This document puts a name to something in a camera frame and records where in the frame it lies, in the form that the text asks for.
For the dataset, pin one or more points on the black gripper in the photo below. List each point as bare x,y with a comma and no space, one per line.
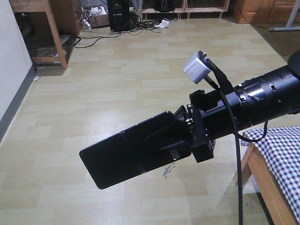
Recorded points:
211,119

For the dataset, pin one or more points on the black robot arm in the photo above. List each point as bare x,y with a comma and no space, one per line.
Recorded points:
227,108

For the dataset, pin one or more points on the wooden desk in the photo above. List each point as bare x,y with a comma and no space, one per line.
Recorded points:
52,17

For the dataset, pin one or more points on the black white checkered quilt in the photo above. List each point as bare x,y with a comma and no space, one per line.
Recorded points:
281,151

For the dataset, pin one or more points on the white power strip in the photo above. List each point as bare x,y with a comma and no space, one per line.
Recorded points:
164,24

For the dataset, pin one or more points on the low wooden shelf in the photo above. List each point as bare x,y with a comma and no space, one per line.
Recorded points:
193,6

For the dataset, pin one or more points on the black computer tower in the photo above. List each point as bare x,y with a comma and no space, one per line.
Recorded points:
118,12

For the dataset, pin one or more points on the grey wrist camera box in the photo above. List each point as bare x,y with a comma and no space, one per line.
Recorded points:
195,69

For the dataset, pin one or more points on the wooden bed frame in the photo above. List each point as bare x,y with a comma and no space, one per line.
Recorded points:
253,164

